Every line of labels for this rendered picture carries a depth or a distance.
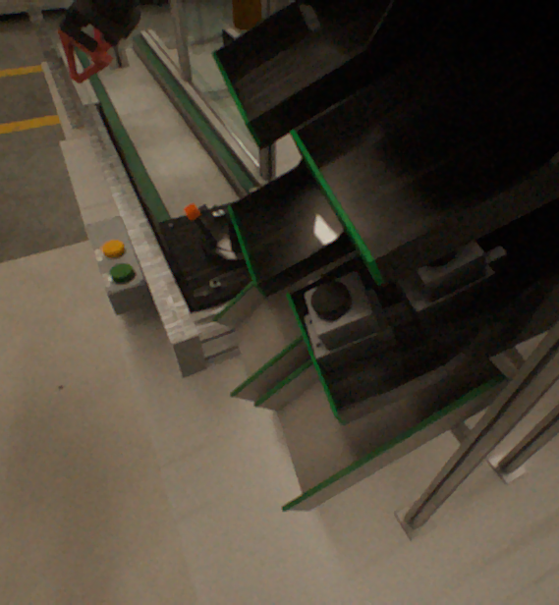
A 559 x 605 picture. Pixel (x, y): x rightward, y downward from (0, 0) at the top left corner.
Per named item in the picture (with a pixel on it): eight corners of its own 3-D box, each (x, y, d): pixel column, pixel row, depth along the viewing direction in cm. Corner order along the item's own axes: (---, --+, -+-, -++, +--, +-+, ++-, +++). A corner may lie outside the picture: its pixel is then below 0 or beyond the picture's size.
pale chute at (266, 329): (254, 403, 58) (230, 397, 55) (234, 327, 66) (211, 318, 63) (428, 268, 46) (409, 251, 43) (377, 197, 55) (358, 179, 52)
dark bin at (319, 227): (264, 299, 43) (228, 255, 38) (237, 219, 52) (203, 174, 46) (536, 153, 39) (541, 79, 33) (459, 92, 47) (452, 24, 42)
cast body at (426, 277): (421, 330, 35) (407, 284, 30) (398, 292, 38) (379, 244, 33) (521, 282, 34) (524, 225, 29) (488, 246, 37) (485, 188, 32)
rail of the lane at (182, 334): (182, 378, 75) (171, 341, 67) (89, 139, 127) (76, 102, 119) (212, 366, 76) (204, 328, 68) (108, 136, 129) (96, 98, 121)
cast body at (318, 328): (326, 373, 37) (296, 336, 32) (314, 331, 40) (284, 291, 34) (421, 336, 35) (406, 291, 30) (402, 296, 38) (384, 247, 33)
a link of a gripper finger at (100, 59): (44, 73, 61) (61, 14, 55) (65, 49, 66) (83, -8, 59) (91, 103, 64) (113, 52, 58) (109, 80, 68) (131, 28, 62)
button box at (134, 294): (116, 316, 79) (106, 294, 74) (94, 247, 91) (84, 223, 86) (154, 303, 81) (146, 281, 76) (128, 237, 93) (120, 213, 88)
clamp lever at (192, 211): (206, 243, 77) (186, 214, 71) (202, 236, 78) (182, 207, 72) (224, 232, 77) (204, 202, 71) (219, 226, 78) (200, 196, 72)
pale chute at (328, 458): (308, 512, 49) (282, 512, 46) (277, 409, 57) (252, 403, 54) (540, 378, 38) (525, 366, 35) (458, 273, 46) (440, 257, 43)
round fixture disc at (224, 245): (215, 276, 75) (214, 268, 74) (190, 230, 84) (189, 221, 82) (287, 252, 80) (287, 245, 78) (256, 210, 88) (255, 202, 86)
